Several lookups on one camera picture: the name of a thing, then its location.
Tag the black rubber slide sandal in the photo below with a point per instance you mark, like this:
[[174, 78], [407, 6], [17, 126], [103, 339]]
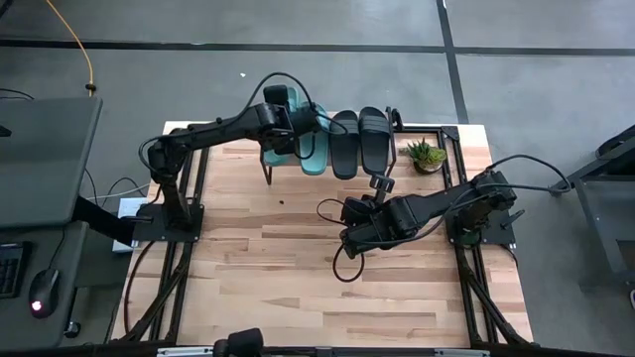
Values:
[[344, 149], [375, 144]]

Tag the black-framed wooden shoe shelf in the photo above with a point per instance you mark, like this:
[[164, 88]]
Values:
[[268, 173]]

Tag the dark grey desk surface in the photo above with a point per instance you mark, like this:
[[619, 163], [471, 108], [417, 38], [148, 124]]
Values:
[[49, 238]]

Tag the grey metal cart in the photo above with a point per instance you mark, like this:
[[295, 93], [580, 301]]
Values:
[[605, 208]]

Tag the black keyboard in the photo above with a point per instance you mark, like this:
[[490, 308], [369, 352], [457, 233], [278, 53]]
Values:
[[10, 270]]

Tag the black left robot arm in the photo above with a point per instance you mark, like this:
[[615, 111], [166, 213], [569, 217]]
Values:
[[218, 130]]

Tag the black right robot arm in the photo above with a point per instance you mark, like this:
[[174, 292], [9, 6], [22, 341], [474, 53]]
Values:
[[436, 203]]

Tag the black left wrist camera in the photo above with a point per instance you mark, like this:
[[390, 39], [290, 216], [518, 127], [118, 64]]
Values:
[[276, 95]]

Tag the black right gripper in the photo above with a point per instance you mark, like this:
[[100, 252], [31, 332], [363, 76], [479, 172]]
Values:
[[358, 208]]

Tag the potted green succulent plant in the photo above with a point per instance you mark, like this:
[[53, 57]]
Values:
[[426, 154]]

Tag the black computer mouse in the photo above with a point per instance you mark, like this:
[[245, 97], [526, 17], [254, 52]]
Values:
[[43, 292]]

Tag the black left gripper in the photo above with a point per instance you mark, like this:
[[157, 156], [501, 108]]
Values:
[[302, 124]]

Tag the teal plastic container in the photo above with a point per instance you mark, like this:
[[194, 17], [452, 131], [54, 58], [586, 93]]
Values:
[[315, 158]]

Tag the white power box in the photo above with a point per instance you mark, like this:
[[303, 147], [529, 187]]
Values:
[[130, 205]]

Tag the black table extrusion frame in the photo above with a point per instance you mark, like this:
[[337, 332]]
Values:
[[201, 173]]

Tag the black table-level camera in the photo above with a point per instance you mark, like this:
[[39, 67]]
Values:
[[240, 343]]

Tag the teal rubber slide sandal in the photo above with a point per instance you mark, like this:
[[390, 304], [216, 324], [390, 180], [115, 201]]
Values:
[[272, 157]]

